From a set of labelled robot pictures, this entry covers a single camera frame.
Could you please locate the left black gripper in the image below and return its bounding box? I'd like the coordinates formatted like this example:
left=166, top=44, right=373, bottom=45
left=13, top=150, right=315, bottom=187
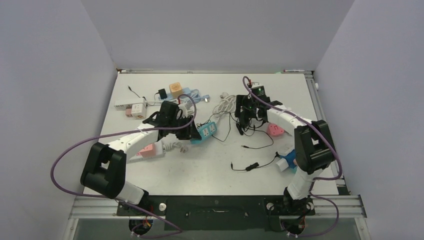
left=168, top=115, right=201, bottom=141

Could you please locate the teal power strip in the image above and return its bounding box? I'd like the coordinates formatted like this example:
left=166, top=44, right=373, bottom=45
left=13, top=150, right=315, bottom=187
left=190, top=121, right=217, bottom=145

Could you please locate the blue white small adapter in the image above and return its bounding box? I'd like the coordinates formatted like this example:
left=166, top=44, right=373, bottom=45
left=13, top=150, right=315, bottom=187
left=276, top=148, right=297, bottom=173

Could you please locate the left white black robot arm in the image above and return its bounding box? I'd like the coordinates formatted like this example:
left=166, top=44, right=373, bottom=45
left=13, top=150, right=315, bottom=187
left=80, top=101, right=201, bottom=215

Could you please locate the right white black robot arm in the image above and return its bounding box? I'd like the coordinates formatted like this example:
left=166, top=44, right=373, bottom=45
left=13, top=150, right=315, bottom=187
left=235, top=94, right=337, bottom=214

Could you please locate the pink triangular socket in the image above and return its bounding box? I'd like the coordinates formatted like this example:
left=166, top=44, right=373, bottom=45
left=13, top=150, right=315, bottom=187
left=266, top=123, right=285, bottom=137

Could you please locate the pink cube socket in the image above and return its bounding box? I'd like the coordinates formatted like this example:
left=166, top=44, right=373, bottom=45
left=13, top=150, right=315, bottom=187
left=136, top=143, right=157, bottom=158

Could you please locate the orange cube socket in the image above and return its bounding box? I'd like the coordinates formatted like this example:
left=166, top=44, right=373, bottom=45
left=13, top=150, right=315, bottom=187
left=169, top=82, right=184, bottom=98

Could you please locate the light blue power strip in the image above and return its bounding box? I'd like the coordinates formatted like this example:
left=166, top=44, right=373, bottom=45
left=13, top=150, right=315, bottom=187
left=163, top=87, right=191, bottom=101

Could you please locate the small black charger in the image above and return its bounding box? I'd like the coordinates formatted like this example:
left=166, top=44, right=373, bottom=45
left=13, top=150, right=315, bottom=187
left=158, top=88, right=168, bottom=100

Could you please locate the white cube adapter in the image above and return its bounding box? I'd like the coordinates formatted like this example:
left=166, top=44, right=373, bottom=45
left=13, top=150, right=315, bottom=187
left=131, top=103, right=147, bottom=119

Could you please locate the white long power strip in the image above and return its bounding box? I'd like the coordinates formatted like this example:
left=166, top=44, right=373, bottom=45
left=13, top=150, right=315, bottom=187
left=113, top=97, right=146, bottom=111

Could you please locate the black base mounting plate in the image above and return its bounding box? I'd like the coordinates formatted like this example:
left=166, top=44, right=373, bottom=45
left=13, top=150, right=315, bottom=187
left=115, top=194, right=316, bottom=232

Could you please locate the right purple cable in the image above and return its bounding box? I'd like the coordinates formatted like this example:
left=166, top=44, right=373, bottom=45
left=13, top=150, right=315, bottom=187
left=242, top=76, right=343, bottom=238

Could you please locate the purple cable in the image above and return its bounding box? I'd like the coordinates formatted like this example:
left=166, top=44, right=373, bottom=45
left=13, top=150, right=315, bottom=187
left=50, top=93, right=198, bottom=239
left=242, top=76, right=343, bottom=238

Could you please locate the white curly cord with plug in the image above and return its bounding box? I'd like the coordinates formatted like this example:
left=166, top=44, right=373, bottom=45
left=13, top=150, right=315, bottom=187
left=162, top=140, right=189, bottom=154

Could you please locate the black thin adapter cable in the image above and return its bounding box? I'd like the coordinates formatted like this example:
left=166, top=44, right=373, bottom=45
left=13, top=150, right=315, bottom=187
left=197, top=110, right=275, bottom=150

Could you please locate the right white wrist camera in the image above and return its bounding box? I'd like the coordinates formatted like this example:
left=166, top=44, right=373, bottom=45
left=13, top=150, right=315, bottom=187
left=250, top=82, right=266, bottom=97

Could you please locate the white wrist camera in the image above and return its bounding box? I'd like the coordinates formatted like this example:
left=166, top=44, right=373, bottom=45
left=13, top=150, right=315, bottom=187
left=178, top=102, right=194, bottom=117
left=250, top=82, right=266, bottom=97

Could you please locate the white coiled cable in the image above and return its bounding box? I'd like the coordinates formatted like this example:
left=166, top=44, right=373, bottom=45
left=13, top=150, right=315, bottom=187
left=211, top=92, right=237, bottom=117

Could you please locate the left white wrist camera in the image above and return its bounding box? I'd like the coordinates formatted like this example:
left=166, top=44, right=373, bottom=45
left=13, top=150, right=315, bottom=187
left=178, top=102, right=194, bottom=117

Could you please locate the light blue coiled cable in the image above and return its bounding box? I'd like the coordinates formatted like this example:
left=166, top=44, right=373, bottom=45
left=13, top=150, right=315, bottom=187
left=178, top=89, right=210, bottom=107

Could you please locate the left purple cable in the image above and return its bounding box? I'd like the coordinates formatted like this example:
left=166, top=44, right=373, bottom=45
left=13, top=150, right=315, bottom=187
left=50, top=93, right=198, bottom=239

